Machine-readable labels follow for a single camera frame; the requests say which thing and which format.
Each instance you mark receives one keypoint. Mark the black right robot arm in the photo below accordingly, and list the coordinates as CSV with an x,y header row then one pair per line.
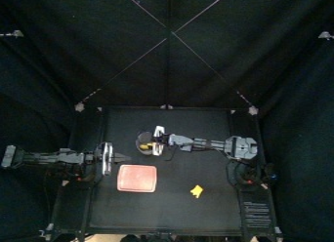
x,y
217,145

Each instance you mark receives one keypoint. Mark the small yellow toy piece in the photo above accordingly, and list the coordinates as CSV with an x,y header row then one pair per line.
x,y
197,191

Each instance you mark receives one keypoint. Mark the red square plate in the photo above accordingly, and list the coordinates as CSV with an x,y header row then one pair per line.
x,y
136,178

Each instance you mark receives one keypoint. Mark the yellow toy corn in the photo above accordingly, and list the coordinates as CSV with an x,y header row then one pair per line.
x,y
148,145

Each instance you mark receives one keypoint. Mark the grey bowl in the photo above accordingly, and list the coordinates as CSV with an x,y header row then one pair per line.
x,y
142,138

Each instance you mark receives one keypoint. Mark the silver frame corner bracket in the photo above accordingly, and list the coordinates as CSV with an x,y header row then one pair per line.
x,y
166,106
15,33
325,35
253,110
79,106

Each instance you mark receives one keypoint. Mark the silver table clamp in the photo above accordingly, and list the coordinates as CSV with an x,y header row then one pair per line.
x,y
46,232

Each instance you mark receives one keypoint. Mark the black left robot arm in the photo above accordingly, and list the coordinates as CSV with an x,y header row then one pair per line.
x,y
47,157

